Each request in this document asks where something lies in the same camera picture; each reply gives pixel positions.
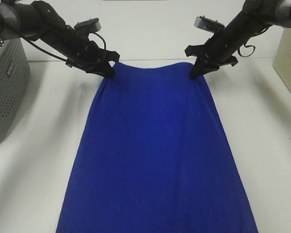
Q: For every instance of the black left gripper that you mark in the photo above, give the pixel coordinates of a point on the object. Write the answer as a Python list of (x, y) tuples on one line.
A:
[(95, 61)]

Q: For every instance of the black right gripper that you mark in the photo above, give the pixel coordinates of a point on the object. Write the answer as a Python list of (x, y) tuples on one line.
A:
[(214, 53)]

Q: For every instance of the blue towel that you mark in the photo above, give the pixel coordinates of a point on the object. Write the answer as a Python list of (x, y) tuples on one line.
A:
[(154, 158)]

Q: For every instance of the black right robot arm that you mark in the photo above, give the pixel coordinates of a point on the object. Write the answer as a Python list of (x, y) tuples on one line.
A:
[(255, 18)]

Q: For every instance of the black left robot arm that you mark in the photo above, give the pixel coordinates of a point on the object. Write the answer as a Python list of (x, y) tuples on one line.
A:
[(40, 21)]

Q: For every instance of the beige box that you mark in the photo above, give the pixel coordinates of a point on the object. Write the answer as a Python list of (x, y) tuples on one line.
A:
[(282, 61)]

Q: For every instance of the grey perforated plastic basket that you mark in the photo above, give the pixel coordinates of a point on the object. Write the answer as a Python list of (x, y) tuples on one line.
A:
[(14, 75)]

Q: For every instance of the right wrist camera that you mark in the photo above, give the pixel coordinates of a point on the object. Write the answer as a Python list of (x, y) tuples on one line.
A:
[(209, 25)]

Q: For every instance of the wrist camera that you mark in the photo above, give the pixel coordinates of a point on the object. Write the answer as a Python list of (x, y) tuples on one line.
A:
[(89, 26), (209, 25)]

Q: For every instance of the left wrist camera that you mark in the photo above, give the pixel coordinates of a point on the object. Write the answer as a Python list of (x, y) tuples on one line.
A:
[(89, 26)]

